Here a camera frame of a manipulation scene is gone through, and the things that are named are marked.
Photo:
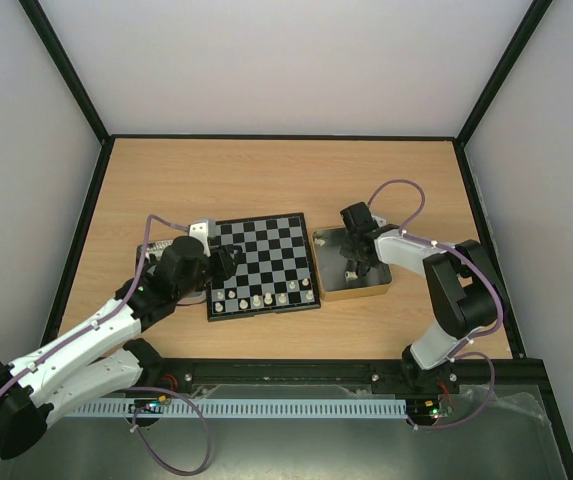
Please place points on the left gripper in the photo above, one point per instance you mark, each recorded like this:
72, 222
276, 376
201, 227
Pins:
225, 268

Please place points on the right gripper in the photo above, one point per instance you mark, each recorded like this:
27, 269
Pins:
357, 249

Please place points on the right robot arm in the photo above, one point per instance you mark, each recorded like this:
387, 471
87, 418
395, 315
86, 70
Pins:
467, 297

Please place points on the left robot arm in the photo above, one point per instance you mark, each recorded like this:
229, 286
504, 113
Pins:
104, 353

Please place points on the gold tin with white pieces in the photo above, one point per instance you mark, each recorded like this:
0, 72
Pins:
337, 275

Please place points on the tin tray with black pieces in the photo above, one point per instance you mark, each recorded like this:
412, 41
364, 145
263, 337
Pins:
153, 254

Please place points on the black silver chessboard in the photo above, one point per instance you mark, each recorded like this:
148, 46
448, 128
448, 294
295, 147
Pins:
276, 251

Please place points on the light blue cable duct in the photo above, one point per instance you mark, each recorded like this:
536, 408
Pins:
246, 409

